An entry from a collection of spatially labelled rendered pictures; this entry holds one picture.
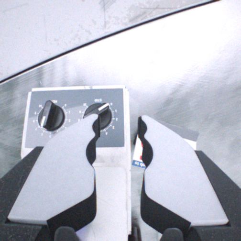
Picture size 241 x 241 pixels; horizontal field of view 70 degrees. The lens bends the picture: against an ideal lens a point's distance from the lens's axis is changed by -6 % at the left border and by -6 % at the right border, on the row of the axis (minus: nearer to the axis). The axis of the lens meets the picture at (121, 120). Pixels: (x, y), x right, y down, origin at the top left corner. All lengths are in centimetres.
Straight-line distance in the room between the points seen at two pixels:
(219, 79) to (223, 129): 8
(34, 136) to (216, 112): 25
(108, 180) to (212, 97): 19
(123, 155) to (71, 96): 9
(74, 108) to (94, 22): 12
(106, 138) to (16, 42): 19
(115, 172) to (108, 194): 3
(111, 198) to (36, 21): 25
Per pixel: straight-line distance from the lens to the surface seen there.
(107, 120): 21
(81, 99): 23
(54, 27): 28
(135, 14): 27
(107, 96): 22
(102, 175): 20
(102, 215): 23
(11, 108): 31
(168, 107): 27
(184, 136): 28
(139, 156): 25
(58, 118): 22
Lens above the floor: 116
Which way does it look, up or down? 76 degrees down
